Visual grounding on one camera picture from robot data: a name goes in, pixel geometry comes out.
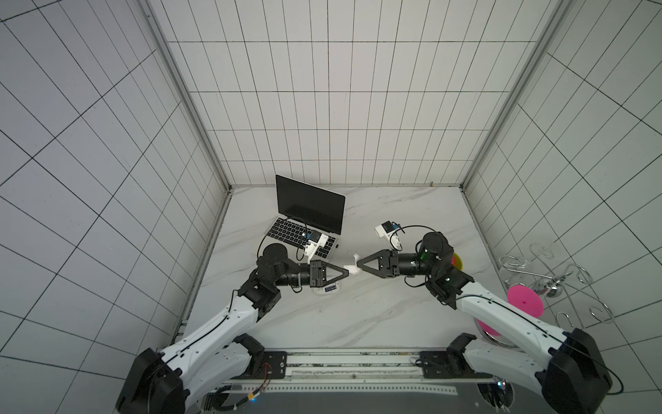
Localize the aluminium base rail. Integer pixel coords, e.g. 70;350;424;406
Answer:
147;347;562;397

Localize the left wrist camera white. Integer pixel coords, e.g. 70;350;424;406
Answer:
304;230;329;262

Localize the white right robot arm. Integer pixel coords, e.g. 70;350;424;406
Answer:
356;232;622;413

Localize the chrome wire cup rack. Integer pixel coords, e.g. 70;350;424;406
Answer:
498;243;615;329

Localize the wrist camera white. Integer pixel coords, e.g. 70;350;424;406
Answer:
304;230;329;262
375;221;402;251

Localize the green bowl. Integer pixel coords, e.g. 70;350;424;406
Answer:
452;254;463;270

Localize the silver laptop black screen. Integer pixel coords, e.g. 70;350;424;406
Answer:
265;175;347;260

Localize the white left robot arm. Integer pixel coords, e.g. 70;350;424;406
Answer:
116;243;360;413

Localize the white wireless mouse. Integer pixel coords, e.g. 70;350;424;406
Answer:
343;254;361;275

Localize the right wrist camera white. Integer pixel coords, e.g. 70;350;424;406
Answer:
375;221;402;251

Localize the clear glass bowl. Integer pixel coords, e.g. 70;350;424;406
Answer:
475;319;517;348

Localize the camera black cable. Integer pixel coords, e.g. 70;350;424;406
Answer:
256;229;306;262
395;224;438;249

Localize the right camera black cable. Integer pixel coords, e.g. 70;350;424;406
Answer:
395;224;438;249

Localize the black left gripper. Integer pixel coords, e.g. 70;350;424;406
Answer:
275;259;348;287

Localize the left camera black cable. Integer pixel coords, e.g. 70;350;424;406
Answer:
256;229;306;262

